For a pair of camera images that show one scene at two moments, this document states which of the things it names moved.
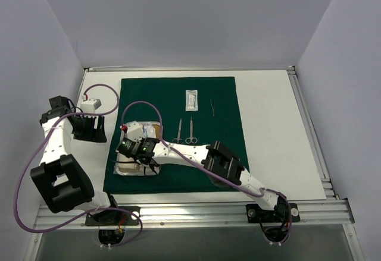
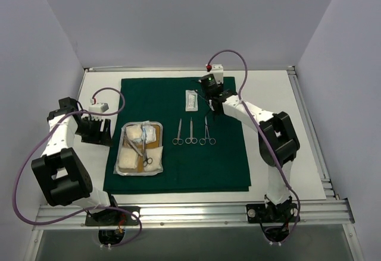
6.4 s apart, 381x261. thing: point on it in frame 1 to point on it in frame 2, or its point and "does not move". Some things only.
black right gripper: x=144 y=158 to x=214 y=91
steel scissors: x=178 y=140 does not move
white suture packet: x=191 y=100 does not move
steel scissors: x=191 y=140 does not move
